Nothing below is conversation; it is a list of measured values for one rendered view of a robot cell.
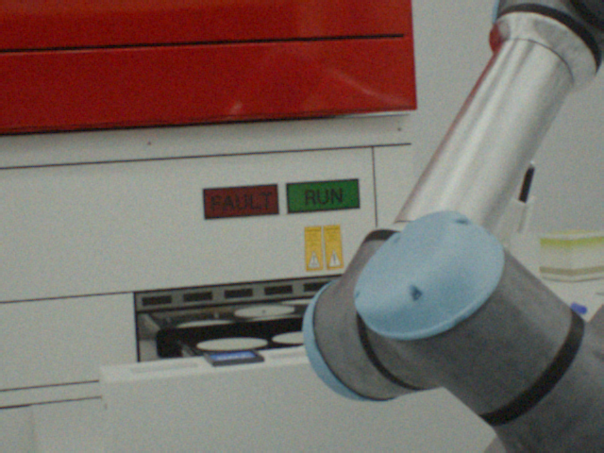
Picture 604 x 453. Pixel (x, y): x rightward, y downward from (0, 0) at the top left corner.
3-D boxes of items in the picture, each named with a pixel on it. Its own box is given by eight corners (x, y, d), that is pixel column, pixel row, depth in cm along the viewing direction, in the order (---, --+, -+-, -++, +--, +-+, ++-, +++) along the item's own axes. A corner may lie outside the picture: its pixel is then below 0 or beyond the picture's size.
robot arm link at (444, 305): (527, 410, 95) (394, 295, 93) (437, 424, 107) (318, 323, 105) (595, 288, 100) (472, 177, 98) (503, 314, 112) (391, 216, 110)
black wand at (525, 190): (539, 164, 164) (535, 159, 165) (528, 165, 164) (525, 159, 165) (509, 281, 176) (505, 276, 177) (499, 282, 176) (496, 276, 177)
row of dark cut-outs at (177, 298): (136, 310, 191) (135, 293, 191) (411, 286, 202) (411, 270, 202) (137, 310, 190) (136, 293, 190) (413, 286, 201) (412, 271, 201)
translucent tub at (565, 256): (538, 278, 187) (535, 233, 186) (577, 274, 190) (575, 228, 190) (572, 282, 180) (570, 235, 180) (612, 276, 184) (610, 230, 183)
